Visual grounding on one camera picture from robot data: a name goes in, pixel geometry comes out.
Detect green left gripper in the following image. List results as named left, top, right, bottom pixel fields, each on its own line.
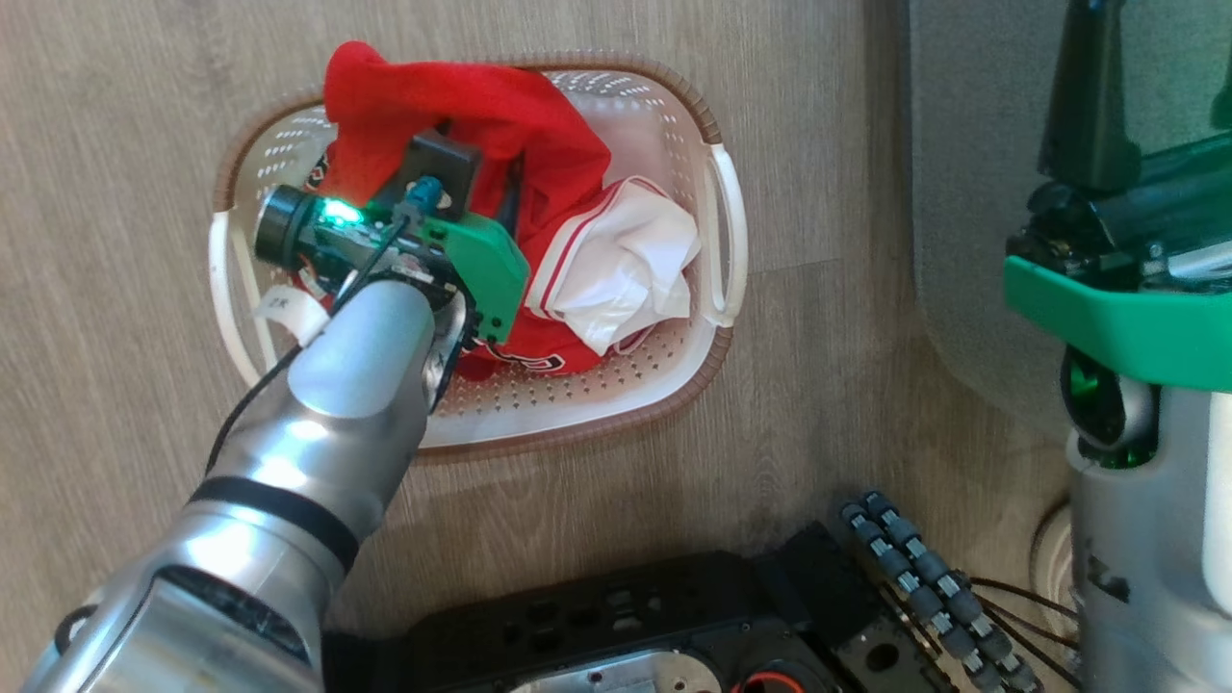
left=422, top=154, right=531, bottom=346

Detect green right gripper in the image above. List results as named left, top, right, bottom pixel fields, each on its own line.
left=1003, top=0, right=1232, bottom=393

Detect red clothing item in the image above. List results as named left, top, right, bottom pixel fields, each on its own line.
left=306, top=40, right=617, bottom=378

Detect white clothing with red stripes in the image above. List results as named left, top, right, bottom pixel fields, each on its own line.
left=525, top=176, right=702, bottom=357

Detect white perforated laundry basket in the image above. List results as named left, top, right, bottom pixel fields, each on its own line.
left=209, top=53, right=749, bottom=461

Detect grey fabric sofa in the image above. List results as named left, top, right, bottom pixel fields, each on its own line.
left=909, top=0, right=1232, bottom=446

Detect teal left camera plug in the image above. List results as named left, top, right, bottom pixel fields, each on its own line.
left=408, top=175, right=453, bottom=218

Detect white paper cable tag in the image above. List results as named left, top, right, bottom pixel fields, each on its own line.
left=254, top=286, right=330, bottom=347

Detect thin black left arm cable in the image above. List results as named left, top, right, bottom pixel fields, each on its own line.
left=204, top=219, right=410, bottom=475

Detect black roller cable chain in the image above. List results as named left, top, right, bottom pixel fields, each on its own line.
left=835, top=491, right=1046, bottom=693

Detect thin dark base cables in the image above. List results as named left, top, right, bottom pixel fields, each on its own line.
left=965, top=575, right=1084, bottom=686

